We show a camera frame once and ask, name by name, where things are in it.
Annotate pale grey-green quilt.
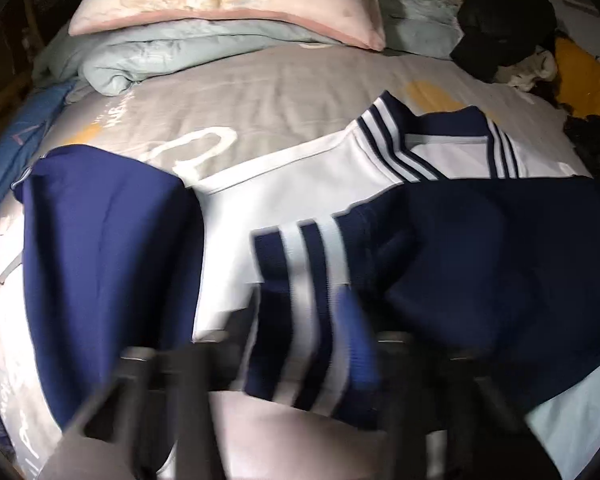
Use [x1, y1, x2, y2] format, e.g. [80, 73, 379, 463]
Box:
[32, 0, 463, 97]

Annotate yellow cushion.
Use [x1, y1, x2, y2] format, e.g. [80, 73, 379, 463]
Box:
[552, 35, 600, 121]

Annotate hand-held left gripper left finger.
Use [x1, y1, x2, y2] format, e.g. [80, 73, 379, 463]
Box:
[45, 290, 263, 480]

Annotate black puffer jacket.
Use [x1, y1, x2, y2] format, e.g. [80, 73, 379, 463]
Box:
[540, 80, 600, 181]

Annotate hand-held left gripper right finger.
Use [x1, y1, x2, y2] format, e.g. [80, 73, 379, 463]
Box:
[336, 287, 563, 480]

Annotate white and navy varsity jacket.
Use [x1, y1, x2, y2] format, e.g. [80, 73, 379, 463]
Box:
[10, 91, 600, 480]

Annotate crumpled white clothes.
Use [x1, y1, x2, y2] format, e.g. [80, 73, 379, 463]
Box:
[495, 50, 558, 92]

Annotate blue pillowcase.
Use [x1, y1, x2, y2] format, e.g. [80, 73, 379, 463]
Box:
[0, 80, 78, 221]

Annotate pink printed pillow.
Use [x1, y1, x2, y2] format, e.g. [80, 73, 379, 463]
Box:
[69, 0, 387, 52]

